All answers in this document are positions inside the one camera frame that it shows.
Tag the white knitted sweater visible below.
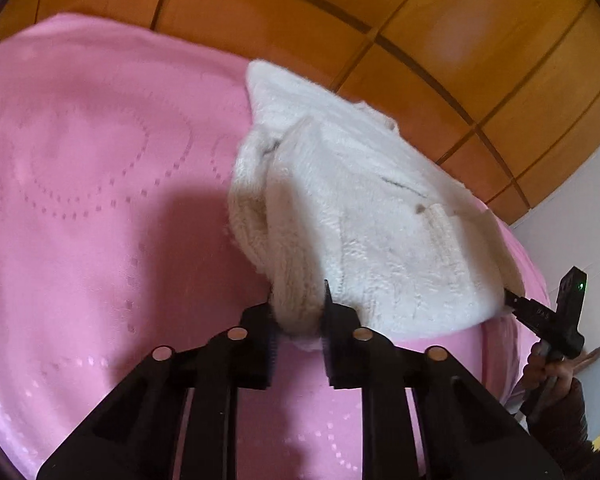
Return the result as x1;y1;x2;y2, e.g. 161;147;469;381
227;61;524;340

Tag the dark right sleeve forearm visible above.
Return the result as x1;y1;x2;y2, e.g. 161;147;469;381
527;379;595;470

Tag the person's right hand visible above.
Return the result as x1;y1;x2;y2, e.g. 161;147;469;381
520;342;573;398

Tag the wooden wardrobe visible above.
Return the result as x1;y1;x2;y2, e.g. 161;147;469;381
0;0;600;223

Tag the pink bedspread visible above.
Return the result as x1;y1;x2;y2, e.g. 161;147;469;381
0;14;531;479

